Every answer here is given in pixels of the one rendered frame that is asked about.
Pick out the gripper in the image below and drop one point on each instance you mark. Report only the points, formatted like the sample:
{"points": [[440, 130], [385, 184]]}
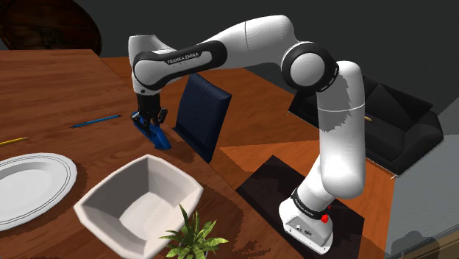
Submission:
{"points": [[149, 104]]}

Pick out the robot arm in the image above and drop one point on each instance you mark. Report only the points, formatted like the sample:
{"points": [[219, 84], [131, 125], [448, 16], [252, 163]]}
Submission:
{"points": [[337, 143]]}

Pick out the blue elongated tool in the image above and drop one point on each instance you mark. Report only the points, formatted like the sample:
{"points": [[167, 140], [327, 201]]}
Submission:
{"points": [[160, 139]]}

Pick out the blue pen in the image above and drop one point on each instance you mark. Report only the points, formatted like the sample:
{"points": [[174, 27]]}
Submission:
{"points": [[95, 121]]}

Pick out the white square bowl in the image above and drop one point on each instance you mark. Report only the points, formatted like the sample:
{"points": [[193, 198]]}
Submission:
{"points": [[143, 204]]}

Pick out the brown wooden table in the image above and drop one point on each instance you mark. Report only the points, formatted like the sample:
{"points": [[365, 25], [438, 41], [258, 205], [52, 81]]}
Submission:
{"points": [[64, 86]]}

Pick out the green potted plant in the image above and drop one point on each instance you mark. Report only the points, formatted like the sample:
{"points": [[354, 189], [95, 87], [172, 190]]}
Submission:
{"points": [[193, 240]]}

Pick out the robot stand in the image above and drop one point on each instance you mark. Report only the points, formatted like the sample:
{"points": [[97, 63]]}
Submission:
{"points": [[272, 183]]}

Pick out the white oval plate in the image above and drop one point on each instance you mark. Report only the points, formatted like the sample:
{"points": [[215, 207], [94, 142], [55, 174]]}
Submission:
{"points": [[30, 188]]}

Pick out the yellow pencil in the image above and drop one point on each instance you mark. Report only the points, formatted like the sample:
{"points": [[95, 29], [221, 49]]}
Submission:
{"points": [[13, 141]]}

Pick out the dark brown rounded chair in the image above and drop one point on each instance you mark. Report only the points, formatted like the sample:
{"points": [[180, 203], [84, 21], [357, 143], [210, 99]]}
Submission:
{"points": [[46, 25]]}

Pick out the black sofa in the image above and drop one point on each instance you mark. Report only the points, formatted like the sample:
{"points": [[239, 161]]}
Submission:
{"points": [[401, 132]]}

